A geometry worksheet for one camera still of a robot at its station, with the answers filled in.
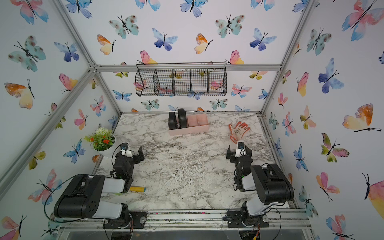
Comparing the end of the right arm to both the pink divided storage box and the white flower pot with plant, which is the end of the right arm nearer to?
the pink divided storage box

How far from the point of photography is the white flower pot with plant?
86cm

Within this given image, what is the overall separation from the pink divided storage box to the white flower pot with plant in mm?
365

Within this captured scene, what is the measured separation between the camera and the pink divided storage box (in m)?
1.06
